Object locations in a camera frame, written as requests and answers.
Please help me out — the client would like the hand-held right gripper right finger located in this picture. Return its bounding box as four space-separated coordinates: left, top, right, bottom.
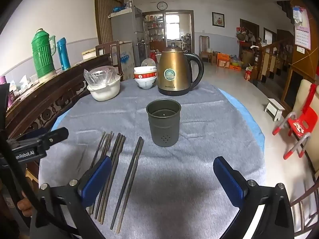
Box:
213 156 295 239

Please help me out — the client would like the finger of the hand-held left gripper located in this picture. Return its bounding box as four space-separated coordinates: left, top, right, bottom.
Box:
7 126 70 153

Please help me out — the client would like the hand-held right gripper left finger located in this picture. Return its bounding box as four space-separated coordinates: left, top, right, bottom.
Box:
29 155 113 239

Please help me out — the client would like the grey metal chopstick holder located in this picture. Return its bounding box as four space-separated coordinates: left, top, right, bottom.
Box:
146 99 182 147

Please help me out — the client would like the person's left hand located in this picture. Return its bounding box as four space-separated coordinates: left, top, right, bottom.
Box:
16 190 34 217

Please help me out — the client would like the dark carved wooden sideboard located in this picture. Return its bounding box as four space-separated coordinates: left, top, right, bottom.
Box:
4 53 118 141

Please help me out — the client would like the grey table cloth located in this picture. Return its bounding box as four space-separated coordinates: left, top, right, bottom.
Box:
38 79 267 239

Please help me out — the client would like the white pot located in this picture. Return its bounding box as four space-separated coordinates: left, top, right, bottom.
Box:
87 78 121 102

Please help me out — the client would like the blue tablecloth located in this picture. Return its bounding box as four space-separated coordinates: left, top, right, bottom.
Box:
50 88 265 152

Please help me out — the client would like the clear plastic bag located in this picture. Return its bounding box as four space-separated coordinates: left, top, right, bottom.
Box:
84 66 118 90

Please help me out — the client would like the blue thermos flask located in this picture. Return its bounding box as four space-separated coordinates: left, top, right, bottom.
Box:
56 37 71 71

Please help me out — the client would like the green thermos jug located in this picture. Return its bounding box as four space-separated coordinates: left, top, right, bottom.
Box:
31 28 57 79

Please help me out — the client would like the small white stool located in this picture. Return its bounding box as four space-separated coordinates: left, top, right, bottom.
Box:
264 99 286 122

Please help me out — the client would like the red child chair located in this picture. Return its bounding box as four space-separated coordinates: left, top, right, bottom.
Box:
272 83 319 160

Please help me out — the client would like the brown wooden chair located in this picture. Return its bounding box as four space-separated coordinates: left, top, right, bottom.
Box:
96 40 124 81

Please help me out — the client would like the white bowl blue print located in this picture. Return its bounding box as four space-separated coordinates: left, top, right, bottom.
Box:
135 77 157 89

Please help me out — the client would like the white chest freezer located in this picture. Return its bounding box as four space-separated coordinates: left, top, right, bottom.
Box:
111 41 135 74

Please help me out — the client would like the white bowl red band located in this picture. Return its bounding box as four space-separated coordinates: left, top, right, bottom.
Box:
134 66 158 80

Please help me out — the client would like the clear plastic lid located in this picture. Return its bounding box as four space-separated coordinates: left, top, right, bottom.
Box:
141 58 157 68

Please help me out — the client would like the gold electric kettle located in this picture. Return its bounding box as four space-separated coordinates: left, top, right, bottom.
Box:
157 42 204 96

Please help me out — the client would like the orange cardboard box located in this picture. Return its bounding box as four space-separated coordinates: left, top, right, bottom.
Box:
217 52 231 68

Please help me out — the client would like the silver refrigerator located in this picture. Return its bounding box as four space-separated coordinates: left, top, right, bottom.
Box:
108 6 150 66

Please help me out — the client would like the brown striped curtain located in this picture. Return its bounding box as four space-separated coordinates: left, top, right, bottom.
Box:
94 0 124 51

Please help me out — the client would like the wooden stair railing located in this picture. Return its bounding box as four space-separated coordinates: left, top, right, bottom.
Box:
254 37 295 83

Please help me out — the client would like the tall wooden chair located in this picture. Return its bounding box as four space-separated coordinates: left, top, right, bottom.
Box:
199 35 214 63

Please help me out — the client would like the framed wall picture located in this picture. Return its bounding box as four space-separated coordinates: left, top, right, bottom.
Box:
212 12 225 27

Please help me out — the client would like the pink wall calendar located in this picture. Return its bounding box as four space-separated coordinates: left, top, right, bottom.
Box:
294 6 312 50

